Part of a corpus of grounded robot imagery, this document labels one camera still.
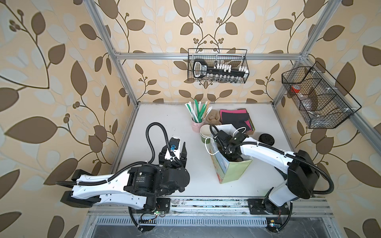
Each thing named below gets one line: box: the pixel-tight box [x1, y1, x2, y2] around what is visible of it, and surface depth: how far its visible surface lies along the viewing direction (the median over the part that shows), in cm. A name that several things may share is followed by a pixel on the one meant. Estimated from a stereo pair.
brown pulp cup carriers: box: [205, 109, 222, 125], surface depth 107 cm
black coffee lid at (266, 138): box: [257, 132, 275, 146], surface depth 88 cm
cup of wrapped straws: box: [184, 99, 213, 134], surface depth 98 cm
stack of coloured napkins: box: [219, 108, 256, 135], surface depth 107 cm
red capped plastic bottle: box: [290, 84, 314, 114], surface depth 80 cm
